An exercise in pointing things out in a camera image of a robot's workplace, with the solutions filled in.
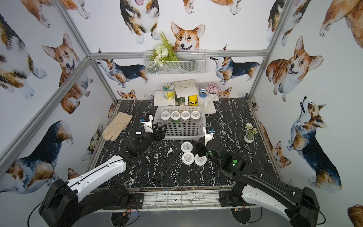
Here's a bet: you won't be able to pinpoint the blue white small jar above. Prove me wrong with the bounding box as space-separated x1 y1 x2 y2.
199 83 208 98

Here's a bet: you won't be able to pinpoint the pink flower pot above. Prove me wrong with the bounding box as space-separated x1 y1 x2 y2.
206 82 222 100

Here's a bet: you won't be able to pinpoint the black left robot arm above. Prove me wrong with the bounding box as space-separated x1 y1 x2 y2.
38 124 167 227

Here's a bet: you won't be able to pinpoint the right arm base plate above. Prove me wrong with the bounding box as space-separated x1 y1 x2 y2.
219 191 249 207

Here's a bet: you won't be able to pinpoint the aluminium frame rail front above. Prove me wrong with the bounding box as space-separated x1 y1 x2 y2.
93 187 236 213

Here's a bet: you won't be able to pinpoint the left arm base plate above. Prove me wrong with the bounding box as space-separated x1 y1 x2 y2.
103 193 145 210

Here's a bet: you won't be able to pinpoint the small green plant pot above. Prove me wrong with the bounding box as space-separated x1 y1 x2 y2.
175 97 185 106

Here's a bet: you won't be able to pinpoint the white wooden tiered shelf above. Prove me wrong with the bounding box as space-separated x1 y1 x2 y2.
154 80 218 114

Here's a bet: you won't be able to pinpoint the yogurt cup row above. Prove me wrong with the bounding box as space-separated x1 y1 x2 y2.
181 141 193 153
194 154 207 166
160 111 171 124
191 111 201 123
181 111 191 124
171 111 181 124
182 152 195 165

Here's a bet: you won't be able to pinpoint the artificial green fern flowers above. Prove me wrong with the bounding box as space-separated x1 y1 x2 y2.
149 32 180 67

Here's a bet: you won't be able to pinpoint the white plastic perforated basket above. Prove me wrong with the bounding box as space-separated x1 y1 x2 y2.
153 106 206 141

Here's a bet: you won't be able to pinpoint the small white potted flower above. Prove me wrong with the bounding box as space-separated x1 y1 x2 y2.
244 123 258 143

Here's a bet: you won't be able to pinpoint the yogurt cup back row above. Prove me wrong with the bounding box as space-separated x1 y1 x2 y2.
181 141 193 153
181 111 191 124
160 111 171 124

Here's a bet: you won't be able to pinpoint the white wire wall basket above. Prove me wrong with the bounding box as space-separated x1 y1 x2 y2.
143 51 207 75

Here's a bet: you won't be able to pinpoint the yellow sunflower seed can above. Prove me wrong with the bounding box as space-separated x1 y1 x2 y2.
163 83 175 100

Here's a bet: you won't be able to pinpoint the beige work glove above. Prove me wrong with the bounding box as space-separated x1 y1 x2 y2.
102 112 132 141

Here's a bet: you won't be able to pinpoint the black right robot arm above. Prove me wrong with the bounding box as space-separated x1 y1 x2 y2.
192 139 320 227

